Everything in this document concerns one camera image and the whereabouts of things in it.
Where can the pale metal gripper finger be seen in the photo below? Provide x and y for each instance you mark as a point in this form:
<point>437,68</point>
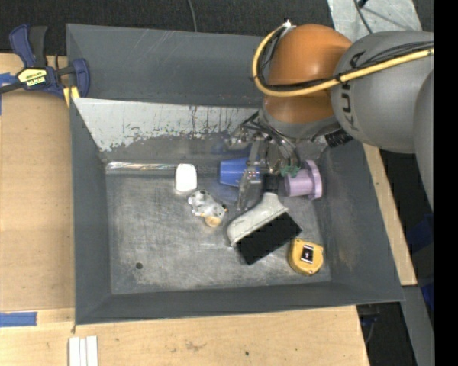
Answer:
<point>256,189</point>
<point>245,189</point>

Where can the blue plastic cup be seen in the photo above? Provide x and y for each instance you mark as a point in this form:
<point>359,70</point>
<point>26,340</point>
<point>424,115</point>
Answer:
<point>231,172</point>

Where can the white brush with black bristles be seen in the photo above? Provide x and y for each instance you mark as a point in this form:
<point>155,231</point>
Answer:
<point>259,227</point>

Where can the purple plastic spool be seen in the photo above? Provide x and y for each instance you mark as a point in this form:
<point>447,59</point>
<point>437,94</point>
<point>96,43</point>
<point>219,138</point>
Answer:
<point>303,183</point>

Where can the white plastic cap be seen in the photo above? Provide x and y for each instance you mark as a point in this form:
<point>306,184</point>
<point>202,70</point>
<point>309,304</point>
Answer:
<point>186,177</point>

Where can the yellow tape measure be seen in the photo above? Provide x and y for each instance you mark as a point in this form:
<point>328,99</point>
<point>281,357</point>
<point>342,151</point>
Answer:
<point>306,257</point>

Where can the grey metal bin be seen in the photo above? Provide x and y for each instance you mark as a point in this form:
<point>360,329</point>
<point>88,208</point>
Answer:
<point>168,250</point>

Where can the clear plastic tube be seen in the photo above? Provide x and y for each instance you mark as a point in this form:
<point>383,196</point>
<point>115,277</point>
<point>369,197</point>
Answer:
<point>141,167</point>

